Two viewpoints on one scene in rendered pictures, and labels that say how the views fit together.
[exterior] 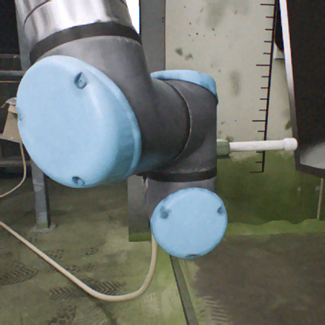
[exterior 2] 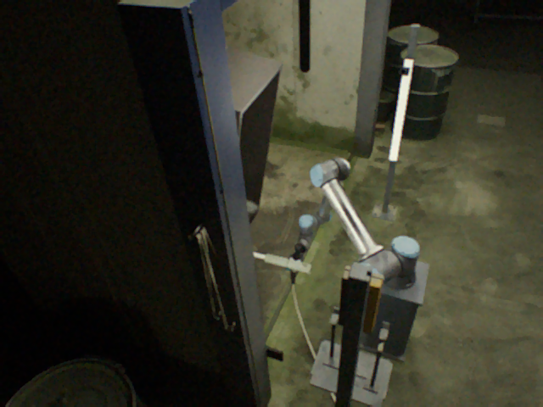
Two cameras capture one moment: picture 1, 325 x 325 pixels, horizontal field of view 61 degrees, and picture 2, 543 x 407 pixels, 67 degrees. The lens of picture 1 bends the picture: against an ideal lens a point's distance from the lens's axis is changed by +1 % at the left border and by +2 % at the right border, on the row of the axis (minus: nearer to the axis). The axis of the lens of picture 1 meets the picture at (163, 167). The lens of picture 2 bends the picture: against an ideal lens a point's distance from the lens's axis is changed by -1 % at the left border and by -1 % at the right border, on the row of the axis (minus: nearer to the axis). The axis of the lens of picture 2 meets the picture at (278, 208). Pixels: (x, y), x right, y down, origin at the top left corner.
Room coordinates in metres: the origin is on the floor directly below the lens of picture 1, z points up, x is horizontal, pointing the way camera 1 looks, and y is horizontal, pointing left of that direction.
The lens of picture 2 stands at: (2.17, 0.85, 2.54)
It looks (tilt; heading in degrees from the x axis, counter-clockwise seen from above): 41 degrees down; 211
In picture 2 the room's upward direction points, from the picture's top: 4 degrees counter-clockwise
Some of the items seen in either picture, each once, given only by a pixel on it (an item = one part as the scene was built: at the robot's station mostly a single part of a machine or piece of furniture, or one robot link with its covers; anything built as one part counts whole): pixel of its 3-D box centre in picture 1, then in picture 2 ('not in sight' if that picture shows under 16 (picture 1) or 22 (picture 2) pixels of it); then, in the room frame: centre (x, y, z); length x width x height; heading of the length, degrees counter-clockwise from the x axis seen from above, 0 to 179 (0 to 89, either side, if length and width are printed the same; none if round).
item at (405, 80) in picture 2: not in sight; (400, 114); (-0.65, 0.28, 1.02); 0.06 x 0.02 x 0.83; 96
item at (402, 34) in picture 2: not in sight; (412, 36); (-2.79, -0.15, 0.86); 0.54 x 0.54 x 0.01
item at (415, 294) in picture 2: not in sight; (391, 309); (0.54, 0.67, 0.32); 0.31 x 0.31 x 0.64; 6
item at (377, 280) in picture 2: not in sight; (359, 302); (1.37, 0.66, 1.42); 0.12 x 0.06 x 0.26; 96
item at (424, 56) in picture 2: not in sight; (428, 57); (-2.23, 0.16, 0.86); 0.54 x 0.54 x 0.01
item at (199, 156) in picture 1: (176, 127); (307, 224); (0.34, -0.02, 0.61); 0.12 x 0.09 x 0.12; 150
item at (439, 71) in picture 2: not in sight; (422, 95); (-2.22, 0.16, 0.44); 0.59 x 0.58 x 0.89; 21
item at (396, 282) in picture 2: not in sight; (400, 270); (0.54, 0.67, 0.69); 0.19 x 0.19 x 0.10
